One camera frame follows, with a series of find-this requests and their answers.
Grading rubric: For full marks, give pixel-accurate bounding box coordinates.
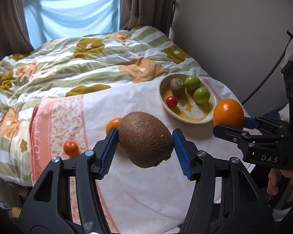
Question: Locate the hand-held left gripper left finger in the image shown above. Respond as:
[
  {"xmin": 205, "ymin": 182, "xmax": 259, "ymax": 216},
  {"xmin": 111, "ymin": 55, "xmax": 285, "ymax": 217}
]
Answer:
[{"xmin": 20, "ymin": 127, "xmax": 119, "ymax": 234}]

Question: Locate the green striped flower blanket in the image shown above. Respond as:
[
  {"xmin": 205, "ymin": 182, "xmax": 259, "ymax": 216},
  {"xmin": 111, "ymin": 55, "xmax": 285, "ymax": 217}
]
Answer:
[{"xmin": 0, "ymin": 26, "xmax": 210, "ymax": 187}]

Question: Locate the light blue cloth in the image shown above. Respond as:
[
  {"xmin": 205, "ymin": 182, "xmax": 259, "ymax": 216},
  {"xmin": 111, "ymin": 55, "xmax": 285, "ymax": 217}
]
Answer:
[{"xmin": 23, "ymin": 0, "xmax": 120, "ymax": 49}]

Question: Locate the yellow duck print bowl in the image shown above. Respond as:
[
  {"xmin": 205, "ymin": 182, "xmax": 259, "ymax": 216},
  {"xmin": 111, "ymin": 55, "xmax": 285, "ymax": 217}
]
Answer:
[{"xmin": 158, "ymin": 73, "xmax": 218, "ymax": 124}]

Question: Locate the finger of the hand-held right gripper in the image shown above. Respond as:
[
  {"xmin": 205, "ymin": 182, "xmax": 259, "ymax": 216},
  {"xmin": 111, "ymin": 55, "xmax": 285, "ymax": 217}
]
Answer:
[
  {"xmin": 244, "ymin": 116, "xmax": 289, "ymax": 135},
  {"xmin": 212, "ymin": 124, "xmax": 253, "ymax": 149}
]

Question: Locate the brown left curtain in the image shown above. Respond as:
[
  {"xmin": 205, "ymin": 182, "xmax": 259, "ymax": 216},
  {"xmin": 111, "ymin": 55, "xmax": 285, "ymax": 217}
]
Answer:
[{"xmin": 0, "ymin": 0, "xmax": 36, "ymax": 51}]

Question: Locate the round green fruit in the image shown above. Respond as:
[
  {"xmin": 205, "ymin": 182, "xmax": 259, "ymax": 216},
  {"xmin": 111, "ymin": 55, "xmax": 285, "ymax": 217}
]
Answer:
[
  {"xmin": 193, "ymin": 87, "xmax": 211, "ymax": 104},
  {"xmin": 184, "ymin": 75, "xmax": 201, "ymax": 92}
]

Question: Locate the brown right curtain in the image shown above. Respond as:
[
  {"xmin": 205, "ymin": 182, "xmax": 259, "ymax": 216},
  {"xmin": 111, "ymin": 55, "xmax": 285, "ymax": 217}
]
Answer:
[{"xmin": 119, "ymin": 0, "xmax": 179, "ymax": 33}]

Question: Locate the white tablecloth with pink border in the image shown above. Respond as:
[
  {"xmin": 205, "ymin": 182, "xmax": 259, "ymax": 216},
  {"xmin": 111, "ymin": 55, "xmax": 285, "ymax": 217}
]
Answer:
[{"xmin": 29, "ymin": 75, "xmax": 255, "ymax": 234}]

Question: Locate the large orange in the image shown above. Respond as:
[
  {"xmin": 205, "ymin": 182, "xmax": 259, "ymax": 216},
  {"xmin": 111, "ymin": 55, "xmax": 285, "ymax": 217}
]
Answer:
[
  {"xmin": 105, "ymin": 117, "xmax": 124, "ymax": 134},
  {"xmin": 212, "ymin": 98, "xmax": 245, "ymax": 130}
]

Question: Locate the black cable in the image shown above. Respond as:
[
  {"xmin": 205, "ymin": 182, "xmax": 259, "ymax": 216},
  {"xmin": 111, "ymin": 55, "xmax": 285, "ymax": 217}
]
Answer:
[{"xmin": 241, "ymin": 44, "xmax": 291, "ymax": 104}]

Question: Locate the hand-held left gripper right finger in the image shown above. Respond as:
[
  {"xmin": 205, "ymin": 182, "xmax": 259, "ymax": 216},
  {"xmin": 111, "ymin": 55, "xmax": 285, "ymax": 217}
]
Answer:
[{"xmin": 172, "ymin": 128, "xmax": 275, "ymax": 234}]

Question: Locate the small orange tomato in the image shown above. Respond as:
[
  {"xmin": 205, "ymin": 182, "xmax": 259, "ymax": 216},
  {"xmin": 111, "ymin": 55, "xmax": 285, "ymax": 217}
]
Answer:
[{"xmin": 63, "ymin": 140, "xmax": 80, "ymax": 157}]

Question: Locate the brown kiwi with sticker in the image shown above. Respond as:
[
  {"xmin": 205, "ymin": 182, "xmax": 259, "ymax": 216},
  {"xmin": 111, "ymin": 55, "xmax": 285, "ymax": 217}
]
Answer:
[{"xmin": 170, "ymin": 77, "xmax": 185, "ymax": 97}]

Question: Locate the red cherry tomato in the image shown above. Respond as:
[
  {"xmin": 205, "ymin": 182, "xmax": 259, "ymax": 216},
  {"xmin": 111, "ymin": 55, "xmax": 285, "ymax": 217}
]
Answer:
[{"xmin": 166, "ymin": 96, "xmax": 178, "ymax": 108}]

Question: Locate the brown curtain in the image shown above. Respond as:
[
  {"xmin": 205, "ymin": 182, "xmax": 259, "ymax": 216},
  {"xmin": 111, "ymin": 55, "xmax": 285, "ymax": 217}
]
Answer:
[
  {"xmin": 0, "ymin": 0, "xmax": 36, "ymax": 51},
  {"xmin": 119, "ymin": 0, "xmax": 179, "ymax": 33}
]

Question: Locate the person's right hand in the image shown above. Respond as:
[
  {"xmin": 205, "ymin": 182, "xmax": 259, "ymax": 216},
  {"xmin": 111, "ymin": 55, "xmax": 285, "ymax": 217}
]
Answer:
[{"xmin": 267, "ymin": 168, "xmax": 293, "ymax": 206}]

